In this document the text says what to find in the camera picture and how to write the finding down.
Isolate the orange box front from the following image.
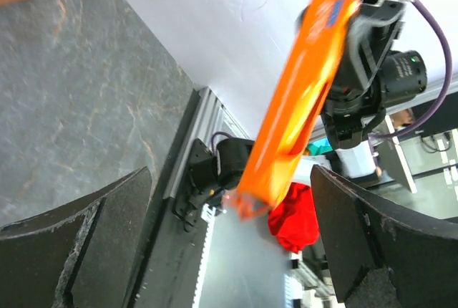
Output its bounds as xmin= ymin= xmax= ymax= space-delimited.
xmin=228 ymin=0 xmax=362 ymax=219

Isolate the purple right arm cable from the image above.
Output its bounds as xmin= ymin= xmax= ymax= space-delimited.
xmin=368 ymin=0 xmax=454 ymax=144

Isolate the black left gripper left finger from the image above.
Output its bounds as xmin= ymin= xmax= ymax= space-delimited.
xmin=1 ymin=167 xmax=152 ymax=307

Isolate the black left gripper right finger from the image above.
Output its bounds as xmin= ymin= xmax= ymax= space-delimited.
xmin=311 ymin=165 xmax=457 ymax=307

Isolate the aluminium cable duct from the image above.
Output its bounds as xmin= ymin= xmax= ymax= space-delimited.
xmin=192 ymin=203 xmax=216 ymax=308

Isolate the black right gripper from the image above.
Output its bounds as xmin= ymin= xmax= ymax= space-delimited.
xmin=295 ymin=0 xmax=407 ymax=151

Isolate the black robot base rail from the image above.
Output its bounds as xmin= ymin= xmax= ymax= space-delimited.
xmin=121 ymin=89 xmax=258 ymax=308

